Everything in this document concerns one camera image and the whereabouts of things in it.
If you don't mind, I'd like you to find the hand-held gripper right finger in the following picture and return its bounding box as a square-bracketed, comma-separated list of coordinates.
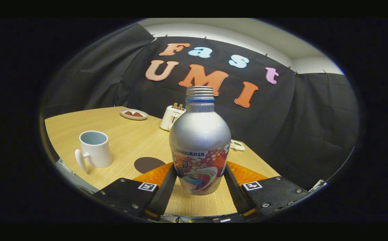
[223, 161, 310, 218]

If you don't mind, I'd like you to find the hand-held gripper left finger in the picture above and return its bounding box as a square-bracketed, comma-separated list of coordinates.
[93, 162, 178, 220]

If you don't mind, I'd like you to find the dark round coaster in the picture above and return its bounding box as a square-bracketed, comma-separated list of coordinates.
[134, 157, 166, 174]

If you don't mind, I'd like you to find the silver juice bottle colourful label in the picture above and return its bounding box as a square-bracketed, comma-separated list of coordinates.
[169, 86, 232, 196]

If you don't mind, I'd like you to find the white cup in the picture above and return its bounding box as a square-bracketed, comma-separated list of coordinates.
[75, 131, 113, 174]

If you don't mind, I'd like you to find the white divided tray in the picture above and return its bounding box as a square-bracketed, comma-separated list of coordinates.
[230, 139, 246, 151]

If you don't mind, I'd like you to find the wooden table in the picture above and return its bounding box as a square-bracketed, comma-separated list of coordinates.
[44, 106, 280, 217]

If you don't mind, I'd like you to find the white toaster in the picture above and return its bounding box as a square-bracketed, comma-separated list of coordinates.
[160, 105, 186, 131]

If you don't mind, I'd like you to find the white round plate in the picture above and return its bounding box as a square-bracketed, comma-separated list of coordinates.
[120, 108, 148, 121]

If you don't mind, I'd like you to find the black backdrop cloth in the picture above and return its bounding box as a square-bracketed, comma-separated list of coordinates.
[42, 23, 360, 189]

